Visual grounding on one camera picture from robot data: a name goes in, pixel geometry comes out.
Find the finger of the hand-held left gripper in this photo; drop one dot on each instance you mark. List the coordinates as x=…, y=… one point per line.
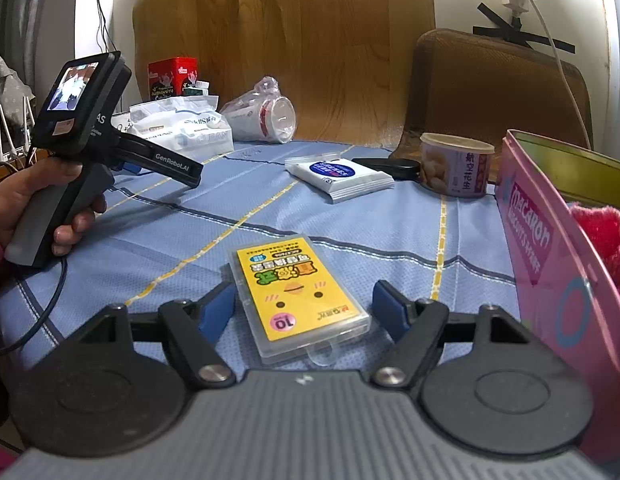
x=131, y=167

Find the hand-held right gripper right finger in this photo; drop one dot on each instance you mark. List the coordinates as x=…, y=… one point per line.
x=390, y=307

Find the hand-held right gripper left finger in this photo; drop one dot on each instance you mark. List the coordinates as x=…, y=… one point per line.
x=217, y=310

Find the yellow card case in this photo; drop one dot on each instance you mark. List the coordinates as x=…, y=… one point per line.
x=290, y=300

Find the black case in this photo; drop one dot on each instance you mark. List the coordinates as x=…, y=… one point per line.
x=395, y=166

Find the white wet wipes packet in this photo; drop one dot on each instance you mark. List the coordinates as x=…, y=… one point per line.
x=340, y=175

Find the pink tin box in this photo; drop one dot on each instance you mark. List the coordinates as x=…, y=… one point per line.
x=540, y=240

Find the pink fluffy cloth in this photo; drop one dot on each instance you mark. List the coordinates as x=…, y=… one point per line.
x=605, y=235

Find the person's left hand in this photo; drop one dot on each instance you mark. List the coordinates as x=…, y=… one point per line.
x=20, y=200

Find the white tissue pack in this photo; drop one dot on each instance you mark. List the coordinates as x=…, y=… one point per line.
x=190, y=130

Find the blue checked tablecloth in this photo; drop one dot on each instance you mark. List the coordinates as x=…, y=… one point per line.
x=165, y=240

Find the red snack tin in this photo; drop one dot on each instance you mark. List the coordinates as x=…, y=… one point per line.
x=170, y=77

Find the grey hanging clothes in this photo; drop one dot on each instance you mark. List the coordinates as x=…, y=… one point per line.
x=10, y=35

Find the plastic bag of paper cups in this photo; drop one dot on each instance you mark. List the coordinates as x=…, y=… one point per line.
x=270, y=115

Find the round peanut can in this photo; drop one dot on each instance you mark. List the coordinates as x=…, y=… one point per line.
x=455, y=170

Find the brown chair back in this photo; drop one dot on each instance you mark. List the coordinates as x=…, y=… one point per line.
x=465, y=85

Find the person's pink clothing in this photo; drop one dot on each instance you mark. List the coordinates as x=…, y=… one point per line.
x=0, y=460

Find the black tape strip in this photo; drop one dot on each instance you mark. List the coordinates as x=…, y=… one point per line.
x=497, y=19
x=545, y=44

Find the wood grain wall panel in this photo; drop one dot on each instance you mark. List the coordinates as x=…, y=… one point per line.
x=330, y=50

